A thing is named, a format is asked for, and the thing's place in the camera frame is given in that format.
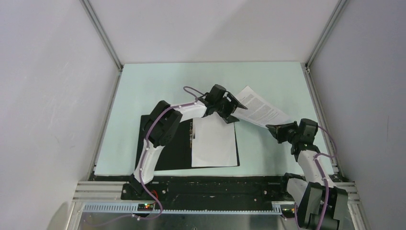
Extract aluminium corner post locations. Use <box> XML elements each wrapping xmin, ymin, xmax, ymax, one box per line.
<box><xmin>304</xmin><ymin>0</ymin><xmax>350</xmax><ymax>69</ymax></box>
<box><xmin>80</xmin><ymin>0</ymin><xmax>124</xmax><ymax>72</ymax></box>

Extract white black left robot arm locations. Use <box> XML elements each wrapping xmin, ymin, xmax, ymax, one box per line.
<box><xmin>129</xmin><ymin>84</ymin><xmax>247</xmax><ymax>200</ymax></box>

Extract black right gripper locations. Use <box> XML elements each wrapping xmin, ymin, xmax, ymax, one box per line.
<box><xmin>265</xmin><ymin>121</ymin><xmax>300</xmax><ymax>144</ymax></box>

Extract left controller board with leds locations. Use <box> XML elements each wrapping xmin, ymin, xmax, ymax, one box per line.
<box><xmin>137</xmin><ymin>203</ymin><xmax>155</xmax><ymax>212</ymax></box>

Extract printed text paper sheets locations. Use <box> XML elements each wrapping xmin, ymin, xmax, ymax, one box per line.
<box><xmin>233</xmin><ymin>86</ymin><xmax>291</xmax><ymax>127</ymax></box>

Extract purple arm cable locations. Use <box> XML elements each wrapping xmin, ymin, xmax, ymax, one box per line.
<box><xmin>131</xmin><ymin>86</ymin><xmax>207</xmax><ymax>221</ymax></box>
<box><xmin>293</xmin><ymin>125</ymin><xmax>338</xmax><ymax>230</ymax></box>

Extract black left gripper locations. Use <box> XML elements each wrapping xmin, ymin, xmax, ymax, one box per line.
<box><xmin>214</xmin><ymin>92</ymin><xmax>246</xmax><ymax>124</ymax></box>

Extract controller board with leds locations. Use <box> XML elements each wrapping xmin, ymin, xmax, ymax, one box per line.
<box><xmin>281</xmin><ymin>207</ymin><xmax>295</xmax><ymax>220</ymax></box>
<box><xmin>137</xmin><ymin>203</ymin><xmax>155</xmax><ymax>212</ymax></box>

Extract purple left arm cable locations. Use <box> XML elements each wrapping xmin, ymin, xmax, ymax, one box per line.
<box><xmin>131</xmin><ymin>86</ymin><xmax>207</xmax><ymax>221</ymax></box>

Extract right aluminium corner post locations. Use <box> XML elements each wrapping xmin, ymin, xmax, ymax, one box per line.
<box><xmin>304</xmin><ymin>0</ymin><xmax>350</xmax><ymax>69</ymax></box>

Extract aluminium frame rail front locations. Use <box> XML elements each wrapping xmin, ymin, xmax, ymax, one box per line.
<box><xmin>72</xmin><ymin>181</ymin><xmax>361</xmax><ymax>217</ymax></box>

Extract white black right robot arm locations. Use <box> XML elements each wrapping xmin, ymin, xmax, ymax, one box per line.
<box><xmin>266</xmin><ymin>118</ymin><xmax>348</xmax><ymax>230</ymax></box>

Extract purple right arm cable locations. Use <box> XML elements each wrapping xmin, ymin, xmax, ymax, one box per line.
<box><xmin>293</xmin><ymin>125</ymin><xmax>338</xmax><ymax>230</ymax></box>

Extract right controller board with leds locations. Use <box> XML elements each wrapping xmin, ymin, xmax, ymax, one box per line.
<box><xmin>281</xmin><ymin>207</ymin><xmax>295</xmax><ymax>220</ymax></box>

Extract white paper sheets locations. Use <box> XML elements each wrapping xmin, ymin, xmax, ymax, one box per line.
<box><xmin>192</xmin><ymin>113</ymin><xmax>238</xmax><ymax>168</ymax></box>

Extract metal folder clip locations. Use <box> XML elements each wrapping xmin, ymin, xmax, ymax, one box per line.
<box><xmin>189</xmin><ymin>121</ymin><xmax>195</xmax><ymax>149</ymax></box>

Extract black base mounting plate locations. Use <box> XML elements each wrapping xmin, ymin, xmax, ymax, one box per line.
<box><xmin>121</xmin><ymin>176</ymin><xmax>294</xmax><ymax>211</ymax></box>

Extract left aluminium corner post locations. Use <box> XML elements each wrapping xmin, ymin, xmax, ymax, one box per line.
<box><xmin>80</xmin><ymin>0</ymin><xmax>124</xmax><ymax>72</ymax></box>

